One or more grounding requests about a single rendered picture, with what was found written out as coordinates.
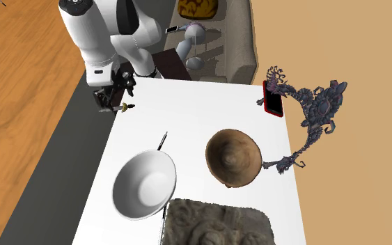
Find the brown wooden bowl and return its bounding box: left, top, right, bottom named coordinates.
left=204, top=127, right=264, bottom=189

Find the dark maroon robot stand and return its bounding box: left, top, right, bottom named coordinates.
left=118, top=47, right=193, bottom=81

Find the small knife with gold guard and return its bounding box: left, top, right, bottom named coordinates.
left=98, top=102, right=136, bottom=114

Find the black phone in red case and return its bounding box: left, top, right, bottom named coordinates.
left=262, top=79, right=284, bottom=118

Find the beige sofa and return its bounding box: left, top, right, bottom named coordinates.
left=164, top=0, right=260, bottom=86

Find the white bowl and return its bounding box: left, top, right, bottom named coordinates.
left=111, top=149, right=178, bottom=221

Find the grey carved stone slab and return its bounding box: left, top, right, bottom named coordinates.
left=161, top=198, right=277, bottom=245

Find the black pen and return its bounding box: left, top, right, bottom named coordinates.
left=157, top=131, right=169, bottom=152

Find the purple ornate dragon figure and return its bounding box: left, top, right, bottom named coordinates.
left=256, top=65, right=349, bottom=175

